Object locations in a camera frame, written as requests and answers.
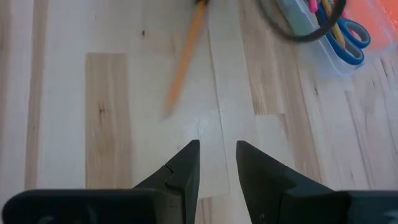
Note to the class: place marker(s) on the orange pencil with blue cap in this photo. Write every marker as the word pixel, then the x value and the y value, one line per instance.
pixel 186 53

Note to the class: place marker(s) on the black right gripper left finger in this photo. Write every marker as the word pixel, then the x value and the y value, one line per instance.
pixel 183 177

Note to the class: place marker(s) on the clear box with orange lid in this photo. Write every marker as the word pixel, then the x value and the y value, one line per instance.
pixel 382 28

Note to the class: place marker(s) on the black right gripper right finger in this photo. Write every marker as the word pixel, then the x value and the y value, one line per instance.
pixel 264 183

